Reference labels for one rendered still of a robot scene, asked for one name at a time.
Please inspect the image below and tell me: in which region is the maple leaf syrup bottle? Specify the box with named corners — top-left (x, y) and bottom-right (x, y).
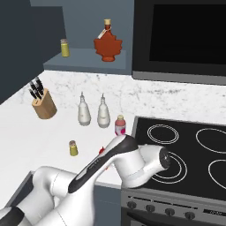
top-left (93, 19), bottom-right (124, 63)

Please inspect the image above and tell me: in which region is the wooden knife block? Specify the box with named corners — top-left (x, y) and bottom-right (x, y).
top-left (28, 76), bottom-right (58, 120)

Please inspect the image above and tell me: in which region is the grey-blue cabinet shelf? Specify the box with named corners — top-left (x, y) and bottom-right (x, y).
top-left (42, 48), bottom-right (132, 76)

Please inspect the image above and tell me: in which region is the red-labelled condiment jar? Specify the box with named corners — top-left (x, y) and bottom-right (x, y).
top-left (114, 114), bottom-right (127, 137)

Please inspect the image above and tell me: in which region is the black hob stove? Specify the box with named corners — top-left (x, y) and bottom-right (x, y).
top-left (120, 116), bottom-right (226, 226)

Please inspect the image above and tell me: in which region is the white ceramic bottle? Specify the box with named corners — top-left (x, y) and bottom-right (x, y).
top-left (77, 91), bottom-right (92, 127)
top-left (97, 93), bottom-right (111, 129)

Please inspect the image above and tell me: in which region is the yellow shaker with tan lid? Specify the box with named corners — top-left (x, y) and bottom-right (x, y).
top-left (60, 38), bottom-right (71, 58)
top-left (68, 139), bottom-right (79, 157)

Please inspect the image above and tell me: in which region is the black microwave oven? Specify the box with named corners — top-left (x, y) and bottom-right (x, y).
top-left (132, 0), bottom-right (226, 87)

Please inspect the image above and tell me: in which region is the dark cabinet door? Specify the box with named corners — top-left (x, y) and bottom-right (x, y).
top-left (0, 0), bottom-right (67, 105)

